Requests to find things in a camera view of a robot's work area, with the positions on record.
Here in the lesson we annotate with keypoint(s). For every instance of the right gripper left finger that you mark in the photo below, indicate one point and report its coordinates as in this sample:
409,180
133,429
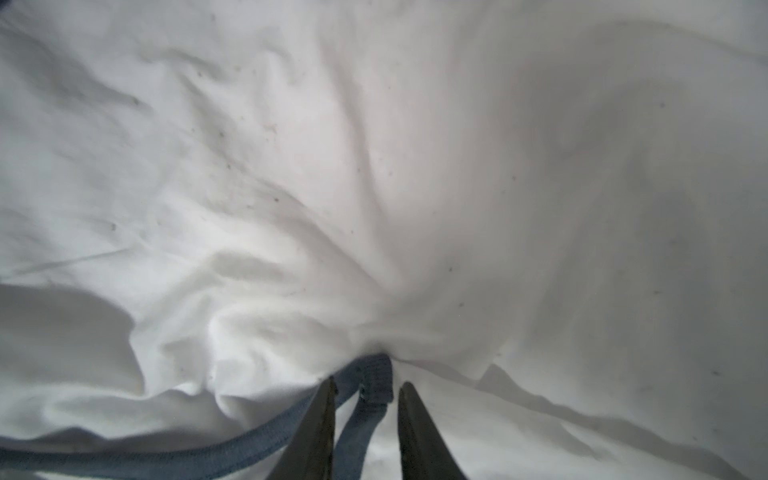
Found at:
309,454

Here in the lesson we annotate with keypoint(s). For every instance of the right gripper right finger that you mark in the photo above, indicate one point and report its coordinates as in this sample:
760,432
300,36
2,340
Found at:
424,454

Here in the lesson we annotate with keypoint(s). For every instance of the white tank top navy trim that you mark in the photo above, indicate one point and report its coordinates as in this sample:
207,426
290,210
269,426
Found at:
551,216

